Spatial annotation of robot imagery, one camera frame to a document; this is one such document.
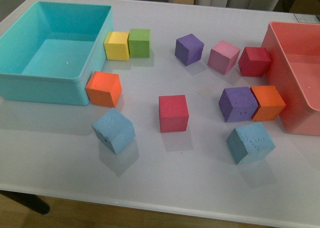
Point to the red foam cube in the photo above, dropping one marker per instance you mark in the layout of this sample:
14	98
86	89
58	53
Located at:
173	113
254	61

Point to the teal plastic bin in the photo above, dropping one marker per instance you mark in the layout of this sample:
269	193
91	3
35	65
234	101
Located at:
49	54

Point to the orange foam cube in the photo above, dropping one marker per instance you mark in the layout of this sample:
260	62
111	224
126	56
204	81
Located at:
270	103
104	89

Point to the rear red foam cube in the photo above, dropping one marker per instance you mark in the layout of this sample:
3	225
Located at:
254	61

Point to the rear purple foam cube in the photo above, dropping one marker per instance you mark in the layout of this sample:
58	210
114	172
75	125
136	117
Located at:
188	49

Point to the light blue foam cube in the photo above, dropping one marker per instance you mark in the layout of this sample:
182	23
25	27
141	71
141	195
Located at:
250	143
114	130

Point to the black table leg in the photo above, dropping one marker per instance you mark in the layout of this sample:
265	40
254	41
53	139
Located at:
30	201

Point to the front red foam cube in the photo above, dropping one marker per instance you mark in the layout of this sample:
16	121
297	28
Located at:
173	113

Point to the table label sticker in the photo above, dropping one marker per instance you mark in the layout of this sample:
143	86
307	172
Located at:
307	18

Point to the green foam cube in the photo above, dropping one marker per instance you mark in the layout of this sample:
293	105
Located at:
139	42

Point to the purple foam cube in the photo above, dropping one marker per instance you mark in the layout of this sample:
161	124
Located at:
188	49
237	104

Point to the left orange foam cube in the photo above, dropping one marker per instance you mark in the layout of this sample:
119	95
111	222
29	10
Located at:
104	89

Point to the right orange foam cube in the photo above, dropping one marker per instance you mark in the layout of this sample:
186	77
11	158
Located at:
270	103

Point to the pink plastic bin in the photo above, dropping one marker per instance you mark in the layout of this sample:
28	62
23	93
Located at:
295	72

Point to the yellow foam cube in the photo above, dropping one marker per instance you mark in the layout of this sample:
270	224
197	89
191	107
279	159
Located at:
116	46

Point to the pink foam cube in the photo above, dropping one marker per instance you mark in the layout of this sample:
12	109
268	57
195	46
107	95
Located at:
223	57

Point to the front purple foam cube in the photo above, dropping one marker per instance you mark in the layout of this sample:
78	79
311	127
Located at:
237	104

